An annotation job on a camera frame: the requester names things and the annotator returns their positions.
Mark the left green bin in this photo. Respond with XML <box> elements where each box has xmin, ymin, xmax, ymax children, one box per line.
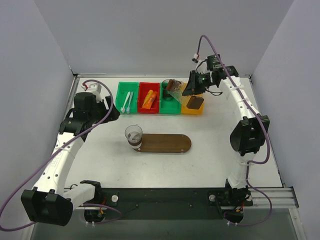
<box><xmin>115</xmin><ymin>81</ymin><xmax>139</xmax><ymax>114</ymax></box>

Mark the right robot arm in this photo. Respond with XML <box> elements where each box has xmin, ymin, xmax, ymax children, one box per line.
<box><xmin>182</xmin><ymin>67</ymin><xmax>271</xmax><ymax>191</ymax></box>

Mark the green bin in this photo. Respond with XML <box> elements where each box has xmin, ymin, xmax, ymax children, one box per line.
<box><xmin>115</xmin><ymin>81</ymin><xmax>139</xmax><ymax>114</ymax></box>
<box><xmin>159</xmin><ymin>87</ymin><xmax>181</xmax><ymax>115</ymax></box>

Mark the brown wooden oval tray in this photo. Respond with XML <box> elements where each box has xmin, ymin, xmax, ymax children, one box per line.
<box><xmin>133</xmin><ymin>133</ymin><xmax>192</xmax><ymax>154</ymax></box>

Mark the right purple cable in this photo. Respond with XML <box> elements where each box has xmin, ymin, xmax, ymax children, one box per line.
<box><xmin>194</xmin><ymin>34</ymin><xmax>273</xmax><ymax>227</ymax></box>

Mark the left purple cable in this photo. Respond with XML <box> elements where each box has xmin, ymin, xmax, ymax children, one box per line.
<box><xmin>0</xmin><ymin>79</ymin><xmax>124</xmax><ymax>231</ymax></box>

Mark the white toothbrush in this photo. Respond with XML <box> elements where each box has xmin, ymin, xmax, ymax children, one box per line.
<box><xmin>120</xmin><ymin>91</ymin><xmax>130</xmax><ymax>113</ymax></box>

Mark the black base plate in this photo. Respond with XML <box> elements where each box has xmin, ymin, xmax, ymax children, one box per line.
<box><xmin>83</xmin><ymin>187</ymin><xmax>253</xmax><ymax>222</ymax></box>

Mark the middle green bin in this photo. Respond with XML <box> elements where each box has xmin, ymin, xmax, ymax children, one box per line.
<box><xmin>159</xmin><ymin>87</ymin><xmax>181</xmax><ymax>115</ymax></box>

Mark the red bin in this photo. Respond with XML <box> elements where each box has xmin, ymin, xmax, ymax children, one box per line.
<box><xmin>137</xmin><ymin>82</ymin><xmax>160</xmax><ymax>114</ymax></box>

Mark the purple cable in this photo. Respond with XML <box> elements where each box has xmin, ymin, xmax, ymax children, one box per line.
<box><xmin>0</xmin><ymin>79</ymin><xmax>124</xmax><ymax>231</ymax></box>
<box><xmin>194</xmin><ymin>34</ymin><xmax>273</xmax><ymax>227</ymax></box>

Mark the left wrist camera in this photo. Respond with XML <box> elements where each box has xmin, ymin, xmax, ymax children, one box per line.
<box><xmin>81</xmin><ymin>83</ymin><xmax>102</xmax><ymax>94</ymax></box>

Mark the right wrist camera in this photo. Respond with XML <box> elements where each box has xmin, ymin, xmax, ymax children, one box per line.
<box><xmin>194</xmin><ymin>54</ymin><xmax>222</xmax><ymax>73</ymax></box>

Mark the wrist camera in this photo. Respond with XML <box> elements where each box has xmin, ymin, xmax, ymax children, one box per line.
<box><xmin>194</xmin><ymin>54</ymin><xmax>222</xmax><ymax>73</ymax></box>
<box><xmin>81</xmin><ymin>83</ymin><xmax>102</xmax><ymax>94</ymax></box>

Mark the orange toothpaste tube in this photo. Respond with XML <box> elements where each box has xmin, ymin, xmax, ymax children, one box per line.
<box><xmin>143</xmin><ymin>91</ymin><xmax>158</xmax><ymax>110</ymax></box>
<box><xmin>142</xmin><ymin>89</ymin><xmax>154</xmax><ymax>108</ymax></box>

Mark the yellow bin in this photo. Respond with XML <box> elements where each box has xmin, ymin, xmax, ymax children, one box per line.
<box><xmin>178</xmin><ymin>95</ymin><xmax>205</xmax><ymax>115</ymax></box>

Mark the clear plastic cup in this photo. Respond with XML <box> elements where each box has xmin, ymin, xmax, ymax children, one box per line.
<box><xmin>124</xmin><ymin>125</ymin><xmax>143</xmax><ymax>150</ymax></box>

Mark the dark tinted cup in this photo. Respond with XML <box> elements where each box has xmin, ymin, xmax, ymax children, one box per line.
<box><xmin>161</xmin><ymin>79</ymin><xmax>173</xmax><ymax>101</ymax></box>

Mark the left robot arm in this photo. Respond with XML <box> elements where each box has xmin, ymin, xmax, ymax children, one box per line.
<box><xmin>21</xmin><ymin>92</ymin><xmax>120</xmax><ymax>226</ymax></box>

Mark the clear rack with brown ends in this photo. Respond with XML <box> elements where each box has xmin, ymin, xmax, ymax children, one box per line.
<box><xmin>164</xmin><ymin>79</ymin><xmax>190</xmax><ymax>106</ymax></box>

